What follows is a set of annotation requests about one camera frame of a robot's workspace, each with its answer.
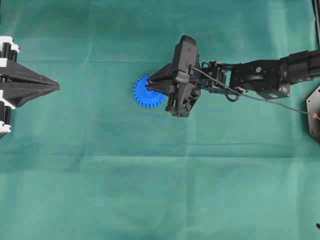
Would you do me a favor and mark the thin grey cable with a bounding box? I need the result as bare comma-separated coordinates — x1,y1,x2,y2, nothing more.
186,64,320,119

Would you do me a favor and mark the green table cloth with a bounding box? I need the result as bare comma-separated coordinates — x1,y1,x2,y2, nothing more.
0,0,320,240

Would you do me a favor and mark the small grey metal shaft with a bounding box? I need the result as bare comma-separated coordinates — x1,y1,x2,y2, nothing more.
145,80,152,92

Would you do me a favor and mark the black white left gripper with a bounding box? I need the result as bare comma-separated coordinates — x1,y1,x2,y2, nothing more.
0,36,60,138

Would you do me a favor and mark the blue plastic spur gear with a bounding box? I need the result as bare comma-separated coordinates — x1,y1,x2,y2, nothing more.
133,74,166,109

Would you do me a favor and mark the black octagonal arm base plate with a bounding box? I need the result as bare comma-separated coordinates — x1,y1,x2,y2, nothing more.
306,86,320,144

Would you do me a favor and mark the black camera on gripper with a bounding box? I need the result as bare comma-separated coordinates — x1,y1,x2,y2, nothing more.
171,35,199,82

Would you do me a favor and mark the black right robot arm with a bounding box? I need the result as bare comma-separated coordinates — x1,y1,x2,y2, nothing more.
145,50,320,118

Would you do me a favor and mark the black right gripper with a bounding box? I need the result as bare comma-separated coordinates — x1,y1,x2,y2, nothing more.
149,63,201,118

